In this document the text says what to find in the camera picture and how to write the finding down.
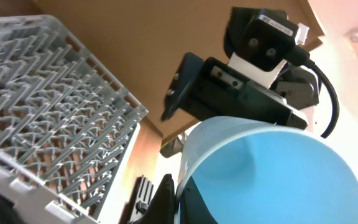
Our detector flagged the blue plastic cup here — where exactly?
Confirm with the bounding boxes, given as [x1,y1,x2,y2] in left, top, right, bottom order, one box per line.
[176,116,358,223]

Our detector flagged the grey dishwasher rack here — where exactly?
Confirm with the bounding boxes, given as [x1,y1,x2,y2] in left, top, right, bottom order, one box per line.
[0,15,147,223]

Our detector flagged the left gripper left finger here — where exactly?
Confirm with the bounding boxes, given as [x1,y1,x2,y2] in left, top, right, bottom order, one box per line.
[127,174,175,224]

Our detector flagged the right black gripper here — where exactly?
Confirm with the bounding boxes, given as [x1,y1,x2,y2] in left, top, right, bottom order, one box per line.
[160,52,308,158]

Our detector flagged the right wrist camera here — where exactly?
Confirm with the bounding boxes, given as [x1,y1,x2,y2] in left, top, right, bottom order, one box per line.
[224,7,310,88]

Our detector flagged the black camera cable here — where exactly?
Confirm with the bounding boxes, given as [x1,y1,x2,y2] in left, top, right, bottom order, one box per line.
[286,46,341,139]

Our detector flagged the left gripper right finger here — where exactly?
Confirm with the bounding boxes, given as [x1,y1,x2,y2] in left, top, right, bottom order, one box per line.
[180,179,217,224]

